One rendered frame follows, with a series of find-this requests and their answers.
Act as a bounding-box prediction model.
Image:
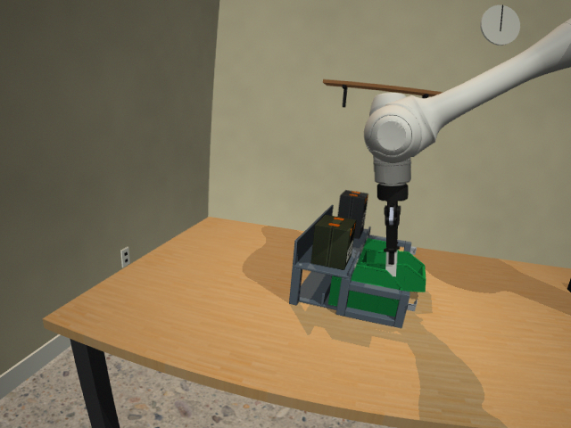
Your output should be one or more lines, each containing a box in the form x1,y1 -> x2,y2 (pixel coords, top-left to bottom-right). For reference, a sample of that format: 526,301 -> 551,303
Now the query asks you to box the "green bin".
357,238 -> 386,265
328,265 -> 403,317
360,250 -> 426,292

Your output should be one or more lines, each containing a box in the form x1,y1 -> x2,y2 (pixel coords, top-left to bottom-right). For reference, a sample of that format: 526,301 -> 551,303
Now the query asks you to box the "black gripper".
377,184 -> 408,276

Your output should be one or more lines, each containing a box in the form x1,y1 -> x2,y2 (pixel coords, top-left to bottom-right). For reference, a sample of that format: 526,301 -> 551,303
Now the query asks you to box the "black case with orange latches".
337,190 -> 368,239

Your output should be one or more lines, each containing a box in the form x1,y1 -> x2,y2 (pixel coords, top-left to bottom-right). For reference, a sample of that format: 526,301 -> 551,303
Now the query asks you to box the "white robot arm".
364,19 -> 571,186

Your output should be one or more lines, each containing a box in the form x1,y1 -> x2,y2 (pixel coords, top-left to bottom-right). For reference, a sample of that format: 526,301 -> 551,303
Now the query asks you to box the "grey metal shelf rack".
289,205 -> 418,328

